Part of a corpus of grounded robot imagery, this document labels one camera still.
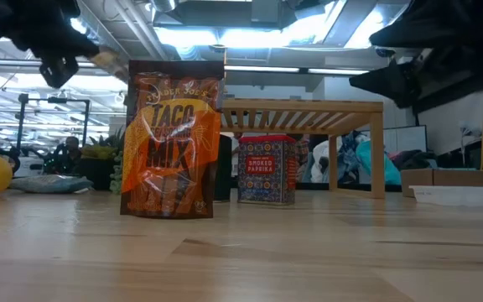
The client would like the white box device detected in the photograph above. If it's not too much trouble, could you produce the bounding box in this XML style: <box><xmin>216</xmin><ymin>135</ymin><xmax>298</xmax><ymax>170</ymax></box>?
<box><xmin>13</xmin><ymin>155</ymin><xmax>44</xmax><ymax>178</ymax></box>

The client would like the black metal stand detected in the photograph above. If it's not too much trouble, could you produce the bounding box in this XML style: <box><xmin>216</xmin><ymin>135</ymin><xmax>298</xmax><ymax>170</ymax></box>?
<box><xmin>17</xmin><ymin>92</ymin><xmax>91</xmax><ymax>148</ymax></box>

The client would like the white board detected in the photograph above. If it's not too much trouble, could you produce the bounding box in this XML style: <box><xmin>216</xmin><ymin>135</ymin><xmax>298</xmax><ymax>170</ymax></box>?
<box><xmin>383</xmin><ymin>124</ymin><xmax>428</xmax><ymax>154</ymax></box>

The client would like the ceiling tube light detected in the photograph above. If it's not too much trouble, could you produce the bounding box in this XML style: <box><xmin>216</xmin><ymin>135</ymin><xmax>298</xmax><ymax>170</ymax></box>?
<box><xmin>0</xmin><ymin>58</ymin><xmax>127</xmax><ymax>69</ymax></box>
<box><xmin>223</xmin><ymin>65</ymin><xmax>368</xmax><ymax>77</ymax></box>

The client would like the black pepper tin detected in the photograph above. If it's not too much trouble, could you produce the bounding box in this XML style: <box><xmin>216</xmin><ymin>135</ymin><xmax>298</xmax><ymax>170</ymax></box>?
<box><xmin>214</xmin><ymin>133</ymin><xmax>233</xmax><ymax>202</ymax></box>

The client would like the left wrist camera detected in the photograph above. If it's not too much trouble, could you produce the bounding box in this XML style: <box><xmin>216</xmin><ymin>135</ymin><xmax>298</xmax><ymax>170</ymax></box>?
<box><xmin>39</xmin><ymin>55</ymin><xmax>80</xmax><ymax>90</ymax></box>

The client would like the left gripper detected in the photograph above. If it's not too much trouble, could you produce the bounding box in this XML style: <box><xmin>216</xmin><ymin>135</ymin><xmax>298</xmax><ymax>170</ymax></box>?
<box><xmin>0</xmin><ymin>0</ymin><xmax>100</xmax><ymax>62</ymax></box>

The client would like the potted succulent plant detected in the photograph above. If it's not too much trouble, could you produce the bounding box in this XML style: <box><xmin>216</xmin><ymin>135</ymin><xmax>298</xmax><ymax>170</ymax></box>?
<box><xmin>77</xmin><ymin>128</ymin><xmax>126</xmax><ymax>196</ymax></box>

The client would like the person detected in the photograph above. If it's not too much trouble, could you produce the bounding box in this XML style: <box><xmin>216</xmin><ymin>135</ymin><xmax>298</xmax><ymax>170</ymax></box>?
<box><xmin>63</xmin><ymin>136</ymin><xmax>83</xmax><ymax>169</ymax></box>

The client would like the wooden slatted shelf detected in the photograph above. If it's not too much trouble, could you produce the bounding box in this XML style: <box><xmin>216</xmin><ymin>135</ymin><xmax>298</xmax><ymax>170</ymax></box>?
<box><xmin>220</xmin><ymin>98</ymin><xmax>387</xmax><ymax>200</ymax></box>

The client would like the flat cardboard box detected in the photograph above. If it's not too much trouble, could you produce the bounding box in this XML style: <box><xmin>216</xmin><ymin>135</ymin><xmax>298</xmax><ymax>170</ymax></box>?
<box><xmin>400</xmin><ymin>168</ymin><xmax>483</xmax><ymax>198</ymax></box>

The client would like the smoked paprika tin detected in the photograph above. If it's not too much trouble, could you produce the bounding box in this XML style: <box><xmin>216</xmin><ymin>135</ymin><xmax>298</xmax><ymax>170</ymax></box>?
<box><xmin>236</xmin><ymin>133</ymin><xmax>298</xmax><ymax>206</ymax></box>

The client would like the dark bag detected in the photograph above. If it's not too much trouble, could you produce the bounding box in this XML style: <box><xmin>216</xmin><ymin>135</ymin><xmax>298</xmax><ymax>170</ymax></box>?
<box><xmin>392</xmin><ymin>149</ymin><xmax>438</xmax><ymax>171</ymax></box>

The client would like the taco seasoning mix packet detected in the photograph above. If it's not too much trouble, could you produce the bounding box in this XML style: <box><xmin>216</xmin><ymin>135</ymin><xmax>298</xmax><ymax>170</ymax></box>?
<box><xmin>119</xmin><ymin>59</ymin><xmax>226</xmax><ymax>220</ymax></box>

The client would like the orange brown seasoning packet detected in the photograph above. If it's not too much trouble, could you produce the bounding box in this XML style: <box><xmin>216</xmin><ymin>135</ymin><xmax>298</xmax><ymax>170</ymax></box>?
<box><xmin>89</xmin><ymin>44</ymin><xmax>128</xmax><ymax>83</ymax></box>

